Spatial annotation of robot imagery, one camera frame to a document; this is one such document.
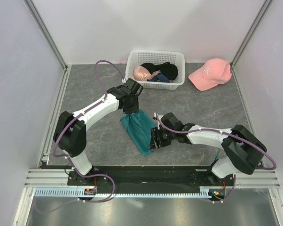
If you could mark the teal satin napkin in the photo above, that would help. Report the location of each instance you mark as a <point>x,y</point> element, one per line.
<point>138,126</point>

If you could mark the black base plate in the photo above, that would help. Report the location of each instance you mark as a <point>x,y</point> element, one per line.
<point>135,175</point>

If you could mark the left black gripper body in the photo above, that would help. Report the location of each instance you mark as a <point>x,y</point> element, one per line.
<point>132,106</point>

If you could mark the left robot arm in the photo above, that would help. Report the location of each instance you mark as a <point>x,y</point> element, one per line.
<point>70,133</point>

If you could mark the pink baseball cap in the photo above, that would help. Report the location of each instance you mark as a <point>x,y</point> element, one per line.
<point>214,72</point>

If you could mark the light blue cable duct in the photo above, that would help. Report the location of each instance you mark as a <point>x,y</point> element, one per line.
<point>84,193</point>

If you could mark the peach satin garment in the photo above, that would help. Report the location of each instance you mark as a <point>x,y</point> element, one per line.
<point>141,74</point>

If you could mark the black garment in basket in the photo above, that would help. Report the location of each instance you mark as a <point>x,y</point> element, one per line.
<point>167,69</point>

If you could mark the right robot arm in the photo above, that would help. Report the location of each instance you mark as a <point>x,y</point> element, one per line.
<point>243,150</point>

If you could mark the navy blue garment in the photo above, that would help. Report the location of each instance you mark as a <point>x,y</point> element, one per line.
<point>159,78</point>

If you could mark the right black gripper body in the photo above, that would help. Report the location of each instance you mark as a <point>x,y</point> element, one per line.
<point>164,137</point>

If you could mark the white plastic basket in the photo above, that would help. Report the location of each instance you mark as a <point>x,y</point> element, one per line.
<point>138,57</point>

